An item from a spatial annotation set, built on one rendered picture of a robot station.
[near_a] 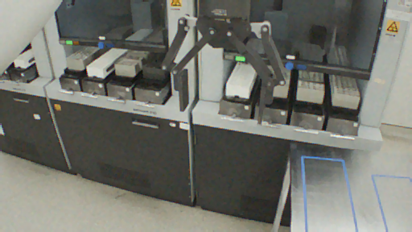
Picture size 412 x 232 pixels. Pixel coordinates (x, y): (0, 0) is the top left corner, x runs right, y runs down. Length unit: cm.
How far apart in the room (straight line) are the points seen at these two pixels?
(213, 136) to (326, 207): 70
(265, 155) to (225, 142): 19
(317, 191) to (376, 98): 58
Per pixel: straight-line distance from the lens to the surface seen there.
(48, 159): 225
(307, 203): 91
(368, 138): 139
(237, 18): 45
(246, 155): 146
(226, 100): 132
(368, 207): 96
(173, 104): 144
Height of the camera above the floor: 149
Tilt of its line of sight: 33 degrees down
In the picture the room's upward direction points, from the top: straight up
